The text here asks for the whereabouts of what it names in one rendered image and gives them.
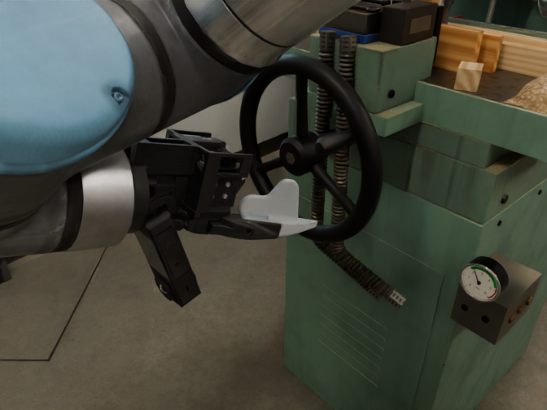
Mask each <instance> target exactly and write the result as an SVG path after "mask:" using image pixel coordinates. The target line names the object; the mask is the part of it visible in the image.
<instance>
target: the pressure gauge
mask: <svg viewBox="0 0 547 410"><path fill-rule="evenodd" d="M474 268H475V269H474ZM475 273H476V275H477V278H478V281H480V282H481V284H480V285H478V284H477V279H476V275H475ZM459 281H460V283H461V286H462V288H463V290H464V291H465V292H466V293H467V294H468V295H469V296H470V297H471V298H473V299H475V300H477V301H479V302H481V303H490V302H492V301H494V300H496V299H497V298H498V297H499V295H500V294H501V293H502V292H504V291H505V289H506V288H507V286H508V284H509V278H508V274H507V272H506V270H505V269H504V268H503V266H502V265H501V264H500V263H498V262H497V261H496V260H494V259H492V258H489V257H486V256H479V257H476V258H474V259H473V260H472V261H471V262H469V263H468V264H466V265H464V266H463V267H462V268H461V270H460V273H459Z"/></svg>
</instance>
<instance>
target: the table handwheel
mask: <svg viewBox="0 0 547 410"><path fill-rule="evenodd" d="M285 75H295V85H296V135H294V136H291V137H287V138H285V139H284V140H283V141H282V143H281V146H280V151H279V155H280V156H279V157H277V158H276V159H272V160H270V161H267V162H264V163H262V160H261V157H260V152H259V148H258V144H257V138H256V115H257V110H258V106H259V102H260V99H261V96H262V94H263V93H264V91H265V89H266V88H267V87H268V85H269V84H270V83H271V82H272V81H274V80H275V79H277V78H279V77H280V76H285ZM308 79H310V80H311V81H313V82H315V83H316V84H318V85H320V86H321V87H322V88H323V89H324V90H325V91H326V92H327V93H328V94H329V95H330V96H331V97H332V98H333V99H334V100H335V102H336V103H337V104H338V106H339V107H340V109H341V111H342V112H343V113H344V115H345V117H346V119H347V121H348V123H349V125H350V127H351V128H350V129H351V130H352V131H353V133H354V136H355V139H354V141H353V142H351V143H350V144H349V145H350V146H352V145H354V144H357V148H358V151H359V156H360V161H361V188H360V193H359V196H358V199H357V203H356V205H355V204H354V203H353V202H352V200H351V199H350V198H349V197H348V196H347V195H346V194H345V193H344V192H343V191H342V190H341V189H340V188H339V187H338V186H337V185H336V183H335V182H334V181H333V180H332V178H331V177H330V176H329V175H328V173H327V172H326V171H325V170H324V168H323V167H322V165H323V164H324V162H325V159H326V157H325V156H323V155H320V154H318V153H317V152H316V150H315V144H316V142H317V139H318V138H320V137H323V136H325V135H327V134H330V133H336V131H335V130H336V128H335V129H332V130H329V131H326V132H324V133H321V134H318V135H316V134H315V133H314V132H311V131H309V127H308ZM239 132H240V140H241V146H242V150H243V153H244V154H252V155H253V158H252V163H251V167H250V170H249V174H250V176H251V179H252V181H253V183H254V185H255V187H256V189H257V191H258V193H259V194H260V195H267V194H269V193H270V192H271V191H272V190H273V188H274V186H273V184H272V183H271V181H270V179H269V177H268V175H267V172H268V171H271V170H273V169H275V168H280V167H282V166H283V167H284V168H285V169H286V170H287V171H288V172H289V173H290V174H292V175H294V176H296V177H300V176H302V175H304V174H306V173H308V172H311V173H312V174H313V175H314V176H315V177H316V178H317V179H318V180H319V181H320V182H321V183H322V185H323V186H324V187H325V188H326V189H327V190H328V191H329V192H330V194H331V195H332V196H333V197H334V198H335V200H336V201H337V202H338V203H339V205H340V206H341V207H342V208H343V209H344V210H345V211H346V212H347V214H348V216H347V217H346V218H345V219H344V220H342V221H340V222H339V223H337V224H333V225H320V224H317V226H316V227H315V228H312V229H309V230H306V231H304V232H301V233H298V234H299V235H300V236H302V237H304V238H307V239H310V240H312V241H315V242H324V243H332V242H342V241H344V240H347V239H349V238H351V237H353V236H355V235H356V234H358V233H359V232H360V231H361V230H362V229H363V228H364V227H365V226H366V225H367V224H368V222H369V221H370V219H371V218H372V216H373V214H374V212H375V210H376V208H377V206H378V203H379V198H380V194H381V190H382V184H383V159H382V153H381V148H380V144H379V138H378V135H377V132H376V129H375V127H374V123H373V121H372V119H371V117H370V114H369V112H368V111H367V109H366V107H365V104H364V103H363V102H362V100H361V98H360V97H359V95H358V94H357V92H356V91H355V89H354V88H353V87H352V86H351V85H350V84H349V83H348V82H347V81H346V80H345V79H344V78H343V77H342V76H341V75H340V74H339V73H338V72H337V71H336V70H334V69H333V68H332V67H330V66H329V65H327V64H326V63H323V62H322V61H320V60H318V59H315V58H313V57H310V56H307V55H298V54H288V55H283V56H282V57H281V58H280V59H279V61H277V62H276V63H275V64H273V65H271V66H270V67H268V68H266V69H265V70H264V71H263V72H261V73H260V74H259V75H258V76H257V78H256V79H255V80H254V81H253V82H252V83H251V84H250V85H249V86H248V87H247V88H246V89H245V91H244V94H243V99H242V102H241V107H240V115H239Z"/></svg>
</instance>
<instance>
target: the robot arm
mask: <svg viewBox="0 0 547 410"><path fill-rule="evenodd" d="M359 1H360V0H0V258H3V257H12V256H20V255H36V254H44V253H52V252H63V251H78V250H85V249H94V248H101V247H110V246H116V245H117V244H119V243H120V242H122V240H123V239H124V238H125V236H126V234H127V233H134V234H135V236H136V238H137V240H138V242H139V244H140V246H141V248H142V251H143V253H144V255H145V256H146V258H147V262H148V264H149V265H150V267H151V270H152V272H153V274H154V276H155V283H156V285H157V286H158V288H159V290H160V292H161V293H162V294H163V295H164V296H165V297H166V298H167V299H168V300H170V301H172V300H173V301H174V302H175V303H177V304H178V305H179V306H180V307H182V308H183V307H184V306H185V305H187V304H188V303H189V302H190V301H191V300H192V299H194V298H195V297H197V296H198V295H199V294H201V291H200V289H199V285H198V283H197V280H196V276H195V274H194V272H193V270H192V268H191V266H190V263H189V260H188V259H187V256H186V253H185V251H184V248H183V245H182V242H181V240H180V238H179V236H178V233H177V231H180V230H182V229H183V228H184V229H185V230H187V231H190V232H192V233H197V234H211V235H221V236H226V237H229V238H237V239H246V240H260V239H276V238H282V237H287V236H291V235H293V234H296V233H301V232H304V231H306V230H309V229H312V228H315V227H316V226H317V220H310V219H305V218H298V206H299V186H298V184H297V183H296V182H295V181H294V180H292V179H283V180H281V181H280V182H279V183H278V184H277V185H276V186H275V187H274V188H273V190H272V191H271V192H270V193H269V194H267V195H254V194H250V195H248V196H245V197H244V198H242V200H241V201H240V203H239V205H238V209H239V212H240V214H236V213H231V211H230V209H231V207H233V206H234V200H235V197H236V194H237V193H238V191H239V190H240V189H241V187H242V186H243V184H244V183H245V180H246V179H244V178H243V177H248V173H249V170H250V167H251V163H252V158H253V155H252V154H239V153H231V152H230V148H229V146H227V145H226V143H225V142H223V141H221V140H220V139H218V138H214V137H211V136H212V134H211V133H207V132H197V131H188V130H179V129H167V131H166V135H165V138H163V137H151V136H152V135H154V134H155V133H158V132H159V131H161V130H163V129H166V128H167V127H169V126H171V125H173V124H176V123H177V122H179V121H181V120H184V119H186V118H188V117H190V116H192V115H194V114H196V113H198V112H200V111H202V110H204V109H206V108H208V107H210V106H212V105H216V104H220V103H223V102H226V101H229V100H230V99H232V98H234V97H236V96H238V95H239V94H241V93H242V92H243V91H244V90H245V89H246V88H247V87H248V86H249V85H250V84H251V83H252V82H253V81H254V80H255V79H256V78H257V76H258V75H259V74H260V73H261V72H263V71H264V70H265V69H266V68H268V67H270V66H271V65H273V64H275V63H276V62H277V61H279V59H280V58H281V57H282V55H283V53H285V52H286V51H288V50H289V49H290V48H292V47H293V46H295V45H296V44H298V43H299V42H301V41H303V40H304V39H305V38H306V37H308V36H309V35H311V34H312V33H314V32H316V31H317V30H318V29H319V28H321V27H322V26H324V25H325V24H327V23H329V22H330V21H332V20H333V19H334V18H335V17H337V16H338V15H340V14H342V13H343V12H345V11H346V10H347V9H349V8H350V7H352V6H353V5H355V4H356V3H358V2H359ZM182 134H186V135H196V136H200V137H195V136H185V135H182ZM238 158H241V162H240V163H237V160H238ZM230 213H231V214H230Z"/></svg>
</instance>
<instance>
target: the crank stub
mask: <svg viewBox="0 0 547 410"><path fill-rule="evenodd" d="M354 139H355V136H354V133H353V131H352V130H345V131H340V132H336V133H330V134H327V135H325V136H323V137H320V138H318V139H317V142H316V144H315V150H316V152H317V153H318V154H320V155H323V156H328V155H331V154H334V153H335V152H337V151H338V150H341V149H342V148H344V147H345V146H346V145H348V144H349V143H351V142H353V141H354Z"/></svg>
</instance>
